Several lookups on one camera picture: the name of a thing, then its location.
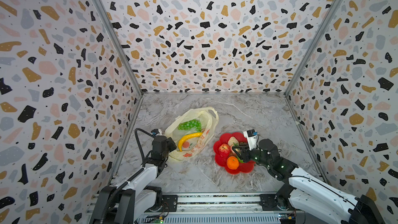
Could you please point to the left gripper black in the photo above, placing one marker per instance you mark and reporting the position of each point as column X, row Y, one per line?
column 168, row 141

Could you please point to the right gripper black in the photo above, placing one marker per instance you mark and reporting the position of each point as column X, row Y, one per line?
column 240, row 148

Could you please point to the yellow banana toy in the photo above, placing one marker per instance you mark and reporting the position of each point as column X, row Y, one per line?
column 188, row 137

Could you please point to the beige bun toy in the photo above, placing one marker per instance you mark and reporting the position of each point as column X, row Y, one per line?
column 233, row 142

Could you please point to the orange fruit toy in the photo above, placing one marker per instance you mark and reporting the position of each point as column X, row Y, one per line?
column 232, row 163

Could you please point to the red flower-shaped plate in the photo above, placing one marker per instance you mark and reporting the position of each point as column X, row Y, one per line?
column 226, row 158

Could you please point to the red apple toy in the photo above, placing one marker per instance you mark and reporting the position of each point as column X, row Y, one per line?
column 224, row 150

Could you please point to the cream plastic bag orange print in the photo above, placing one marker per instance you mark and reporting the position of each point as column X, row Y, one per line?
column 192, row 131

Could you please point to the green grapes bunch toy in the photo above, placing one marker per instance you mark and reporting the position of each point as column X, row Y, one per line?
column 191, row 125

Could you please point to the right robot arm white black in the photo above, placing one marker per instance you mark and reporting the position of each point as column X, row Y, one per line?
column 305, row 192

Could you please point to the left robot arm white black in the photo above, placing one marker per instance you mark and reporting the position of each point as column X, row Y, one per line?
column 125, row 203

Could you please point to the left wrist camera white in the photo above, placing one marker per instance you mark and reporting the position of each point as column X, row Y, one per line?
column 156, row 132

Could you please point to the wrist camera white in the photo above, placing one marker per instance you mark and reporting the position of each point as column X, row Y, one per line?
column 156, row 132
column 252, row 138

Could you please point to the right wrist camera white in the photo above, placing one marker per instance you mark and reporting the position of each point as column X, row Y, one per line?
column 252, row 138

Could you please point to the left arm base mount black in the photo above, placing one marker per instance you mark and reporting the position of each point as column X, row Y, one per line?
column 165, row 203

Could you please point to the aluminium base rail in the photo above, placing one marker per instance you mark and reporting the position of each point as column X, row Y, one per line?
column 222, row 208

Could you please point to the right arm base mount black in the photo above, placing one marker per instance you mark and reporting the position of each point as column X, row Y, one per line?
column 271, row 202

